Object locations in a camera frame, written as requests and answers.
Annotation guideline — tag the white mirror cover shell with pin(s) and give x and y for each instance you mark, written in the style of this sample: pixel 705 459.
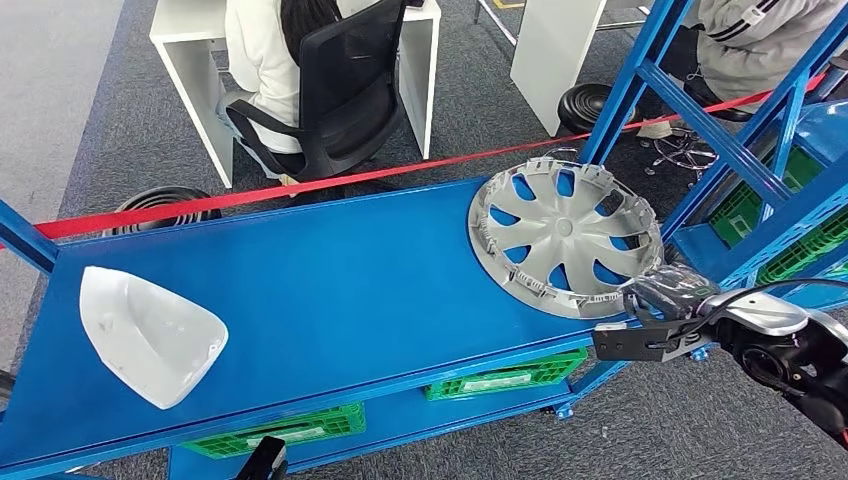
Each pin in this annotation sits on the white mirror cover shell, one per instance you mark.
pixel 146 338

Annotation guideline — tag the folded green plastic crate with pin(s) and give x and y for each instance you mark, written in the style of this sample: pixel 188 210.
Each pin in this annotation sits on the folded green plastic crate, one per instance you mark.
pixel 318 424

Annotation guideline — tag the yellow floor tape square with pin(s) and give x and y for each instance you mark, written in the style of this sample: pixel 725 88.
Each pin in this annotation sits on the yellow floor tape square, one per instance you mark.
pixel 507 3

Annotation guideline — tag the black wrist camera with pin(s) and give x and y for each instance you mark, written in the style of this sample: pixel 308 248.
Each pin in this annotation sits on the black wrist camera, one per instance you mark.
pixel 623 341
pixel 265 460

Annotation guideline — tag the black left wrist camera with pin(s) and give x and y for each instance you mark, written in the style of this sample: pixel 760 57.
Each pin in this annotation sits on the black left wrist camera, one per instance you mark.
pixel 265 460

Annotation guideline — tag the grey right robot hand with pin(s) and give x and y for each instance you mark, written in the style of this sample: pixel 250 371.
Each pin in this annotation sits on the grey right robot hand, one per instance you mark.
pixel 672 291

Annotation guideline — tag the blue metal shelf rack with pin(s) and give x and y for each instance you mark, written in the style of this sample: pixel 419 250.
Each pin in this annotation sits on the blue metal shelf rack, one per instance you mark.
pixel 331 278
pixel 821 132

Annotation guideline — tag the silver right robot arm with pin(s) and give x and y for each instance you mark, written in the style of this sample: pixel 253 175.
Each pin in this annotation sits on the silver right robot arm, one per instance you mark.
pixel 762 311

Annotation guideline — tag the red barrier belt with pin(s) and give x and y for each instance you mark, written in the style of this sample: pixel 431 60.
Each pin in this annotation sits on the red barrier belt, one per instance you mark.
pixel 199 201

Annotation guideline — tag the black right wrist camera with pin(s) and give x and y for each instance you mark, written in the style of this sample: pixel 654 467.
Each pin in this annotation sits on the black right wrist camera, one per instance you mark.
pixel 623 341

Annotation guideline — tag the black stool chrome base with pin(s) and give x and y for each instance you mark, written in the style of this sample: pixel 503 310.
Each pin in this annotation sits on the black stool chrome base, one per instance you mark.
pixel 586 106
pixel 715 106

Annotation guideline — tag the white desk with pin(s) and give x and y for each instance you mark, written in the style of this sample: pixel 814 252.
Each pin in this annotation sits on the white desk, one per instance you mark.
pixel 192 79
pixel 550 60

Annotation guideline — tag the silver wheel hubcap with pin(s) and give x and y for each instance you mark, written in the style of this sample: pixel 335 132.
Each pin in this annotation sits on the silver wheel hubcap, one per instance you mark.
pixel 563 228

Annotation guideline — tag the green labelled plastic crate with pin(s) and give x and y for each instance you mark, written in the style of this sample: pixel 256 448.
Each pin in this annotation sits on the green labelled plastic crate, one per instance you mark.
pixel 735 218
pixel 808 252

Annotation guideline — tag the black office chair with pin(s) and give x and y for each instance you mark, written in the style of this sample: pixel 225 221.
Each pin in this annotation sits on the black office chair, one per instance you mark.
pixel 351 79

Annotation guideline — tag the person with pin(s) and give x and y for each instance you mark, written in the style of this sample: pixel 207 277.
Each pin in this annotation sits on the person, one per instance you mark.
pixel 748 46
pixel 258 66

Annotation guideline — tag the open green plastic crate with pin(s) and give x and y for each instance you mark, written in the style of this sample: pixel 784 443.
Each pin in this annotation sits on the open green plastic crate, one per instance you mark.
pixel 517 378

